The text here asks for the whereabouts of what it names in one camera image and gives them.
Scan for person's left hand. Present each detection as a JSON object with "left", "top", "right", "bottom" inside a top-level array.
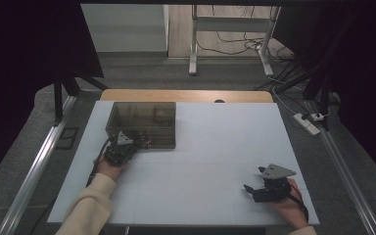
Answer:
[{"left": 92, "top": 155, "right": 128, "bottom": 180}]

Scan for white table mat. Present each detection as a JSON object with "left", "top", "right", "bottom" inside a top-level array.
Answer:
[{"left": 47, "top": 100, "right": 321, "bottom": 227}]

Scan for smoky transparent drawer box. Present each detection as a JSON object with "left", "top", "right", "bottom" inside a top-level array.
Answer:
[{"left": 105, "top": 101, "right": 177, "bottom": 151}]

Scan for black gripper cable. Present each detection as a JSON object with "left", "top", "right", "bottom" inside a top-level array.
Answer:
[
  {"left": 85, "top": 138, "right": 112, "bottom": 188},
  {"left": 288, "top": 182, "right": 309, "bottom": 220}
]

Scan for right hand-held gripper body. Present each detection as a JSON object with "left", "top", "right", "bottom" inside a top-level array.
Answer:
[{"left": 253, "top": 164, "right": 298, "bottom": 204}]

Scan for black floor cables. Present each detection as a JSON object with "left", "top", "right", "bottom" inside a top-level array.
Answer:
[{"left": 195, "top": 4, "right": 300, "bottom": 91}]

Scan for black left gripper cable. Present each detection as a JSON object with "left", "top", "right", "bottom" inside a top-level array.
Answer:
[{"left": 85, "top": 138, "right": 112, "bottom": 188}]

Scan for black metal stand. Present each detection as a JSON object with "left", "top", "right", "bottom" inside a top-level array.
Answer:
[
  {"left": 275, "top": 58, "right": 333, "bottom": 132},
  {"left": 52, "top": 70, "right": 111, "bottom": 125}
]

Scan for white cabinet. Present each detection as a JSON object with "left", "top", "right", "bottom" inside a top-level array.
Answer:
[{"left": 80, "top": 3, "right": 170, "bottom": 53}]

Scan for dark curtain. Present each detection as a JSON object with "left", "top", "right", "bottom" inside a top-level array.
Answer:
[
  {"left": 272, "top": 0, "right": 376, "bottom": 190},
  {"left": 0, "top": 0, "right": 105, "bottom": 190}
]

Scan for aluminium rail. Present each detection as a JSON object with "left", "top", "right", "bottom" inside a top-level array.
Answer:
[
  {"left": 0, "top": 95, "right": 77, "bottom": 235},
  {"left": 306, "top": 101, "right": 376, "bottom": 235}
]

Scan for person's right hand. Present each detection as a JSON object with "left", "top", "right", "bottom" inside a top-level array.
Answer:
[{"left": 267, "top": 178, "right": 308, "bottom": 229}]

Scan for white cable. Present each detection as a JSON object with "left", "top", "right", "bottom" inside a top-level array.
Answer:
[{"left": 269, "top": 85, "right": 298, "bottom": 116}]

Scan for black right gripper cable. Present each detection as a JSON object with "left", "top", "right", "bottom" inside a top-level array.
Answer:
[{"left": 288, "top": 182, "right": 309, "bottom": 220}]

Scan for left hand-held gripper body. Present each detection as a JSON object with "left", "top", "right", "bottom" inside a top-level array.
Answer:
[{"left": 103, "top": 130, "right": 137, "bottom": 167}]

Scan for white metal desk frame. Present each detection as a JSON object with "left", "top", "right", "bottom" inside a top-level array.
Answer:
[{"left": 188, "top": 4, "right": 282, "bottom": 77}]

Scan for white power strip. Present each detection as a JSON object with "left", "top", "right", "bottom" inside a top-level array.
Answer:
[{"left": 293, "top": 112, "right": 321, "bottom": 137}]

